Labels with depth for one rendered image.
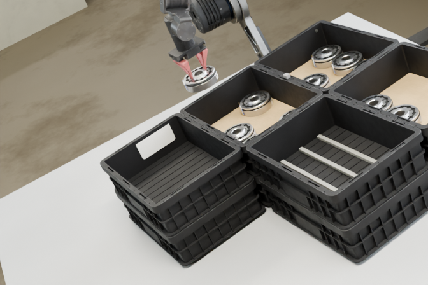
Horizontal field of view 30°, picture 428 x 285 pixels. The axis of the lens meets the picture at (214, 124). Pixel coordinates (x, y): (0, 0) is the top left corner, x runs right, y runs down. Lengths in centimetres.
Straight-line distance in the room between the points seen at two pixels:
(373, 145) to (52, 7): 514
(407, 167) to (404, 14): 280
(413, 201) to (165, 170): 79
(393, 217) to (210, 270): 52
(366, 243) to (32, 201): 137
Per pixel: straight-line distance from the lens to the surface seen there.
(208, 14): 327
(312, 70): 267
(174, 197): 214
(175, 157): 250
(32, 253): 268
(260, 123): 248
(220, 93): 257
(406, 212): 208
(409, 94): 237
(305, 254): 213
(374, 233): 202
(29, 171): 483
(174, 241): 219
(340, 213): 193
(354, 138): 225
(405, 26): 464
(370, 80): 238
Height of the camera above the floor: 204
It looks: 28 degrees down
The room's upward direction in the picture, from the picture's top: 24 degrees counter-clockwise
